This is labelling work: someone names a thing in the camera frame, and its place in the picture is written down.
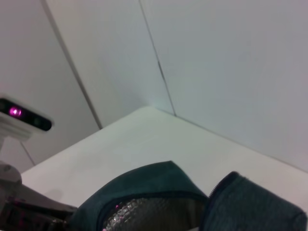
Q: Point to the dark teal insulated lunch bag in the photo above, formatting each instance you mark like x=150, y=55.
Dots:
x=156, y=178

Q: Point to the white robot head camera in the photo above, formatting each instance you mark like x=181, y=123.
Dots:
x=24, y=118

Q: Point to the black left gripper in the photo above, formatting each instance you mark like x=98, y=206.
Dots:
x=29, y=211

